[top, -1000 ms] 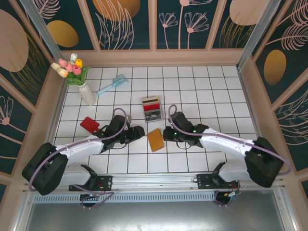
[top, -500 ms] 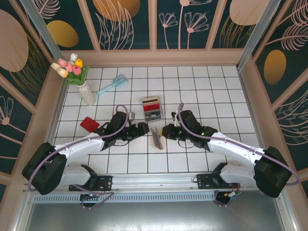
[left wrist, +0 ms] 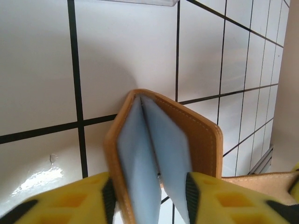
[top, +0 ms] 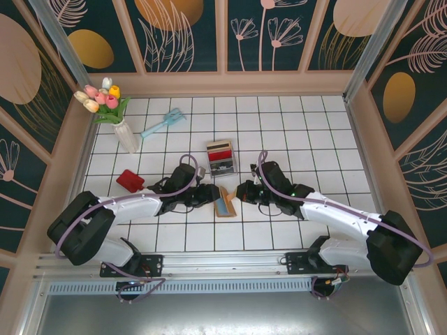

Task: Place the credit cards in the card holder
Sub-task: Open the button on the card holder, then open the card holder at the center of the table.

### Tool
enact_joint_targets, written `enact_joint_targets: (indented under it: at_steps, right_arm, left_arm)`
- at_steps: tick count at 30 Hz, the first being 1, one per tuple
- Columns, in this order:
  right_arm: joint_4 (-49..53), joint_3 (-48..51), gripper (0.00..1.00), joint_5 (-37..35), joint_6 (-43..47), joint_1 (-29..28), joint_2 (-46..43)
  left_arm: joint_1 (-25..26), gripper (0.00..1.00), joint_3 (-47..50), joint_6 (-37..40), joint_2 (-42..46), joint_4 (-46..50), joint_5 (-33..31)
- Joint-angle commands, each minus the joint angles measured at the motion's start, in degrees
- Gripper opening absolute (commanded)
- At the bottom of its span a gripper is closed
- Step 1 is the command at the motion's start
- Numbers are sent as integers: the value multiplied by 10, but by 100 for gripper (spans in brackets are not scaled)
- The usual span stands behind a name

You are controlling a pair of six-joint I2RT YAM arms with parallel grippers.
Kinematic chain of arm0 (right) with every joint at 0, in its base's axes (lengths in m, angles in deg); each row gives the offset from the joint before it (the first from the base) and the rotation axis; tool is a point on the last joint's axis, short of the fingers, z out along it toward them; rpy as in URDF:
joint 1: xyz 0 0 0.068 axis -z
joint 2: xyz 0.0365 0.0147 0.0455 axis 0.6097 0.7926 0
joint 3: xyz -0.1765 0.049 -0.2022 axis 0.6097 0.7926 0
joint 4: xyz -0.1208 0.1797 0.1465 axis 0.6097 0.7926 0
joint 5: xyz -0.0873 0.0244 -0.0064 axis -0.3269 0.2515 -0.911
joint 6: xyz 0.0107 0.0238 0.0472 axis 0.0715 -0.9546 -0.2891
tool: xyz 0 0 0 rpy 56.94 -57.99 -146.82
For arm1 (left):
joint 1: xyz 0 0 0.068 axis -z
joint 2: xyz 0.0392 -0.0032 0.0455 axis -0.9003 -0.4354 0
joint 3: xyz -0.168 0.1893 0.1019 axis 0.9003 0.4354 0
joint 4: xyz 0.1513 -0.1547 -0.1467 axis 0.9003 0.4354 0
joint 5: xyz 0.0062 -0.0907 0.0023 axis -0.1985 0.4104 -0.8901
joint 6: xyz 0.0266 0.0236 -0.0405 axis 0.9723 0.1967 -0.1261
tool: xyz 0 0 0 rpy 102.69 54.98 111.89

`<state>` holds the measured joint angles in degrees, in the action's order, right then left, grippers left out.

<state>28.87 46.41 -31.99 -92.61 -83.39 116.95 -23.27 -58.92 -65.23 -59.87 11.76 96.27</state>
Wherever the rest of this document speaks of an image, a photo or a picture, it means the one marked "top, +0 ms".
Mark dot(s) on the dark card with white print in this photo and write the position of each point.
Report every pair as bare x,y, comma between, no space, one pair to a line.
221,169

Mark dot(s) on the red card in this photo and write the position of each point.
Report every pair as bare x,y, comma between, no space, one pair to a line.
220,153

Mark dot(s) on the gold card with black stripe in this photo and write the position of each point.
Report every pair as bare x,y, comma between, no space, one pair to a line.
218,144

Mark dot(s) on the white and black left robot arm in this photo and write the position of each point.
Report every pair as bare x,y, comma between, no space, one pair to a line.
129,206

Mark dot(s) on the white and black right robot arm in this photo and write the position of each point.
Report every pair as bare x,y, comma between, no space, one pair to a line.
335,214

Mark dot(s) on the red block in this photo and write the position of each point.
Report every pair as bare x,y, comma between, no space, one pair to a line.
130,180

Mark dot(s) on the light blue toy rake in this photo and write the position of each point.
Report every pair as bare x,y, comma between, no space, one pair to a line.
164,124

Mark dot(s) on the white ribbed vase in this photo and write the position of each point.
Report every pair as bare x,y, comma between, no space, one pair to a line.
126,137

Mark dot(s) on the pastel tulip bouquet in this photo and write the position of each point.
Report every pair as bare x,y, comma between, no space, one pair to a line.
104,99

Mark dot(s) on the aluminium mounting rail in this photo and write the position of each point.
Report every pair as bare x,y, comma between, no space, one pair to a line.
223,261

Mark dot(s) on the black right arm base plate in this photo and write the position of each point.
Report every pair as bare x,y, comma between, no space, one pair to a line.
297,261

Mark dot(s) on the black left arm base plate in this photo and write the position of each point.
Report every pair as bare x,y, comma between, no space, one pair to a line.
153,265

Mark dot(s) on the aluminium frame post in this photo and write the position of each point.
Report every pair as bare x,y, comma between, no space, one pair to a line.
373,49
61,42

